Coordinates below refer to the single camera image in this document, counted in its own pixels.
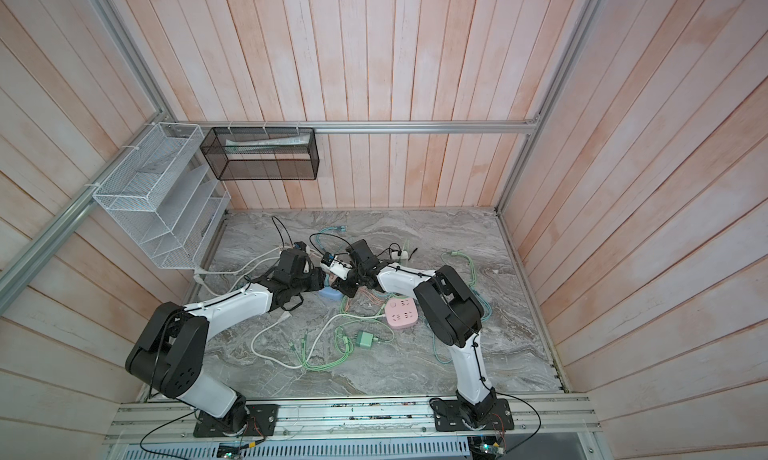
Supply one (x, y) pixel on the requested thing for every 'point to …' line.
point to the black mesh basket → (262, 153)
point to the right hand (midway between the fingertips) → (335, 280)
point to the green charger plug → (363, 339)
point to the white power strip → (403, 256)
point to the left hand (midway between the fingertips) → (319, 281)
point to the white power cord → (274, 317)
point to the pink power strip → (401, 312)
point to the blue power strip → (330, 293)
